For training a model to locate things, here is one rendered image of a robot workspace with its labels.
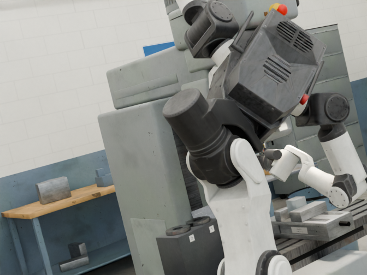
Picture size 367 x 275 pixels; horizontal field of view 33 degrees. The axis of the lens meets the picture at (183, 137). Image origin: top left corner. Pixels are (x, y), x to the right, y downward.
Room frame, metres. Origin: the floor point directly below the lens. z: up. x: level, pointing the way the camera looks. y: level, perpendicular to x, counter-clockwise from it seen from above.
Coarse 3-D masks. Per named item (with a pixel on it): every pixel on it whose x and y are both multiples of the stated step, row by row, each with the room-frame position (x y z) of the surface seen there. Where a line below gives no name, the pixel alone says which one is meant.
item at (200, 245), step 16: (192, 224) 2.16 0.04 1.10; (208, 224) 2.15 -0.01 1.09; (160, 240) 2.12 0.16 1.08; (176, 240) 2.05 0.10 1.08; (192, 240) 2.09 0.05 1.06; (208, 240) 2.14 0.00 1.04; (160, 256) 2.14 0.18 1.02; (176, 256) 2.07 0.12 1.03; (192, 256) 2.08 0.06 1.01; (208, 256) 2.13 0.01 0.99; (176, 272) 2.09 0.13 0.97; (192, 272) 2.07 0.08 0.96; (208, 272) 2.11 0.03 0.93
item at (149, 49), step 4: (152, 44) 7.21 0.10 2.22; (156, 44) 7.24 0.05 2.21; (160, 44) 7.27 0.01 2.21; (164, 44) 7.30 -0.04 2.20; (168, 44) 7.33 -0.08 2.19; (172, 44) 7.36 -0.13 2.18; (144, 48) 7.14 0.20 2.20; (148, 48) 7.17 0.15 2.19; (152, 48) 7.20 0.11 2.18; (156, 48) 7.23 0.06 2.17; (160, 48) 7.26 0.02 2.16; (164, 48) 7.29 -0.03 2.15; (144, 52) 7.13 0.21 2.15; (148, 52) 7.16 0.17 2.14; (152, 52) 7.19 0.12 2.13; (156, 52) 7.22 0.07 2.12; (144, 56) 7.12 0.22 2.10
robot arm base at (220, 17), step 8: (208, 8) 1.85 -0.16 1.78; (216, 8) 1.86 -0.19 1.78; (224, 8) 1.88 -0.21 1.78; (208, 16) 1.84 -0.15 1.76; (216, 16) 1.84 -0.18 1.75; (224, 16) 1.86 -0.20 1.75; (232, 16) 1.89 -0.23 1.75; (216, 24) 1.83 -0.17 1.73; (224, 24) 1.85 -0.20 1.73; (232, 24) 1.87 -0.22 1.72; (208, 32) 1.85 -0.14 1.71; (216, 32) 1.83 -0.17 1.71; (224, 32) 1.85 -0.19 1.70; (232, 32) 1.87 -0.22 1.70; (200, 40) 1.88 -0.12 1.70; (208, 40) 1.85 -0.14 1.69; (216, 40) 1.86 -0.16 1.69; (192, 48) 1.91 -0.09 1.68; (200, 48) 1.88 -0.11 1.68; (208, 48) 1.88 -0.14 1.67; (200, 56) 1.91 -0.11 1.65; (208, 56) 1.92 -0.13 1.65
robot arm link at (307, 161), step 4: (288, 148) 2.14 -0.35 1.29; (292, 148) 2.14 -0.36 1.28; (296, 148) 2.13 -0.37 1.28; (292, 152) 2.13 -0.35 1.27; (296, 152) 2.12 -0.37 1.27; (300, 152) 2.11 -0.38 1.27; (304, 152) 2.11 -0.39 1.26; (300, 156) 2.11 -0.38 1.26; (304, 156) 2.10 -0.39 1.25; (308, 156) 2.11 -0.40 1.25; (300, 160) 2.17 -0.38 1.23; (304, 160) 2.09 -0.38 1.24; (308, 160) 2.09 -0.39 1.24; (312, 160) 2.11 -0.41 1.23; (304, 164) 2.09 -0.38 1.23; (308, 164) 2.08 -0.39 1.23; (312, 164) 2.10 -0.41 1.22; (304, 168) 2.08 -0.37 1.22; (308, 168) 2.08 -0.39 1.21; (300, 172) 2.08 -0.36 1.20; (304, 172) 2.07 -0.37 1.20; (300, 176) 2.08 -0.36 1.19; (304, 176) 2.07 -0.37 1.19; (300, 180) 2.09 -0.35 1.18
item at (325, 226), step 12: (276, 216) 2.44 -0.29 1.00; (288, 216) 2.45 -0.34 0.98; (324, 216) 2.34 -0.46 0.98; (336, 216) 2.30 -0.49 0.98; (348, 216) 2.31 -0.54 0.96; (276, 228) 2.45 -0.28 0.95; (288, 228) 2.40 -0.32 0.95; (300, 228) 2.35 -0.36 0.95; (312, 228) 2.30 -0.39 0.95; (324, 228) 2.24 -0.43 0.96; (336, 228) 2.26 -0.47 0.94; (348, 228) 2.30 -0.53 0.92; (324, 240) 2.25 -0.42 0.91
